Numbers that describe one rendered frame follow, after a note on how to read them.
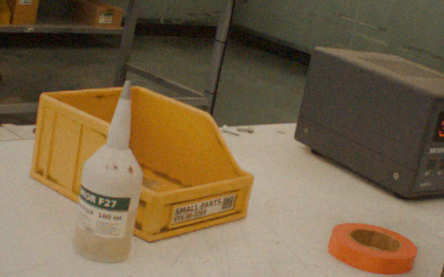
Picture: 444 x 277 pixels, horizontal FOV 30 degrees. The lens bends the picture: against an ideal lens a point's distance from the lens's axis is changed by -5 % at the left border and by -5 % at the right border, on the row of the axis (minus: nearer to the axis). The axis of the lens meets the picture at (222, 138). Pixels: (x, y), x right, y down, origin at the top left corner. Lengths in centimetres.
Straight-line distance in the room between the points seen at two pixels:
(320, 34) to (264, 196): 537
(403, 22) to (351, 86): 486
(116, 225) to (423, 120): 30
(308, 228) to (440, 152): 16
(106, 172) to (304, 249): 16
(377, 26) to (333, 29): 37
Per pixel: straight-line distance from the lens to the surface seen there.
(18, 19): 484
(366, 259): 54
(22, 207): 53
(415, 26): 554
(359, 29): 579
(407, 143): 69
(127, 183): 46
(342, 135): 74
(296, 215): 61
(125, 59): 399
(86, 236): 47
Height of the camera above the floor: 95
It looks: 15 degrees down
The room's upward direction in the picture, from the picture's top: 12 degrees clockwise
